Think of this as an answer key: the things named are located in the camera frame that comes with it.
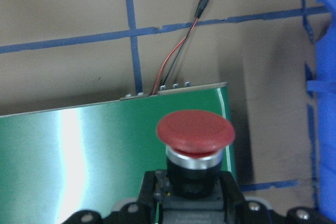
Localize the red black motor wires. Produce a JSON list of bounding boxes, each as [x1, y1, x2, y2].
[[149, 0, 223, 96]]

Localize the green conveyor belt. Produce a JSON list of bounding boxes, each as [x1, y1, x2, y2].
[[1, 82, 230, 223]]

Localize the right blue plastic bin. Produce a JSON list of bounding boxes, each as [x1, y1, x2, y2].
[[307, 0, 335, 221]]

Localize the red mushroom push button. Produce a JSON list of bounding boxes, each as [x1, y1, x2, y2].
[[154, 110, 236, 224]]

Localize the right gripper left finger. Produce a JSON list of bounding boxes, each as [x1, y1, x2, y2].
[[64, 171, 158, 224]]

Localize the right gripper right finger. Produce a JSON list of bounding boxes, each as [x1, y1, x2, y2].
[[219, 172, 333, 223]]

